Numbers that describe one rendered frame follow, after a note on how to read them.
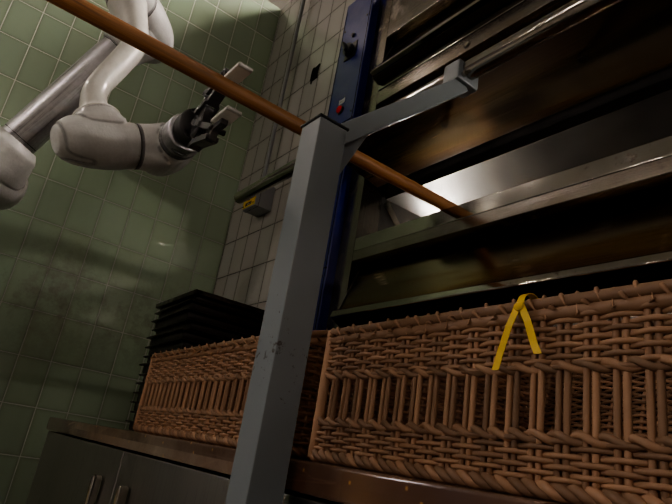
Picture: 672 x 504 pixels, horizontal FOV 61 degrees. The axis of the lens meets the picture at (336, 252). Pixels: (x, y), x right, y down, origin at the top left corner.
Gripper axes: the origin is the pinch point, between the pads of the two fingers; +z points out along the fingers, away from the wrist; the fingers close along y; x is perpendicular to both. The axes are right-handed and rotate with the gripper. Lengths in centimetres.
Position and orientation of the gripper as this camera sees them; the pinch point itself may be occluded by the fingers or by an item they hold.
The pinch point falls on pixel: (234, 93)
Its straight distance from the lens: 111.7
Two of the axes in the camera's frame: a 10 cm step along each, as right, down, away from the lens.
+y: -1.6, 9.3, -3.4
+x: -7.8, -3.3, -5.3
